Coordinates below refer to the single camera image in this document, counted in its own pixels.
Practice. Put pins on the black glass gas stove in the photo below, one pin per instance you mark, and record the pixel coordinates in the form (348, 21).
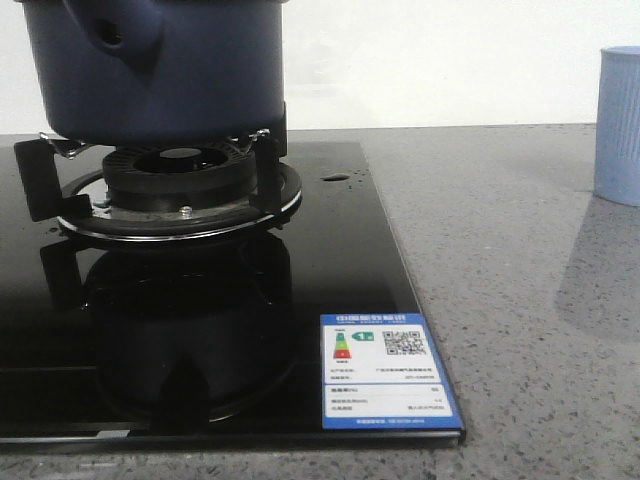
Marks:
(210, 344)

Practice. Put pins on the blue energy label sticker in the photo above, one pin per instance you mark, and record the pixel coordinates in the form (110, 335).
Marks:
(381, 371)

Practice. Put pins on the black metal pot support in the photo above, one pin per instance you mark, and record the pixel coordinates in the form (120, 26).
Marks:
(83, 207)

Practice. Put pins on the light blue ribbed cup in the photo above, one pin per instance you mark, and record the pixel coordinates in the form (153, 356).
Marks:
(616, 175)

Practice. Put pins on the dark blue cooking pot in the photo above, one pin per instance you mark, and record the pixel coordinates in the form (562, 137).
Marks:
(157, 72)

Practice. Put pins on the black gas burner head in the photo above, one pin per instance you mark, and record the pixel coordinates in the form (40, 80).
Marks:
(164, 180)

